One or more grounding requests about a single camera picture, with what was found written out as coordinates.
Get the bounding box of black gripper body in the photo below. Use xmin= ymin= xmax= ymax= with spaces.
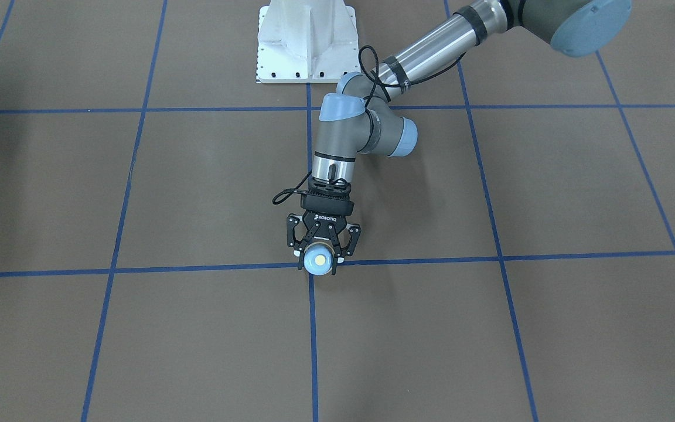
xmin=287 ymin=178 xmax=359 ymax=246

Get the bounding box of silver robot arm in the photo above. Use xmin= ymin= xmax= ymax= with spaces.
xmin=272 ymin=1 xmax=632 ymax=276

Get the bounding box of brown paper table cover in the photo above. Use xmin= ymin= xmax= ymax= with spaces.
xmin=0 ymin=1 xmax=675 ymax=421

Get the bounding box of white central pedestal column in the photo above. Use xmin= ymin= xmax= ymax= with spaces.
xmin=255 ymin=1 xmax=359 ymax=84

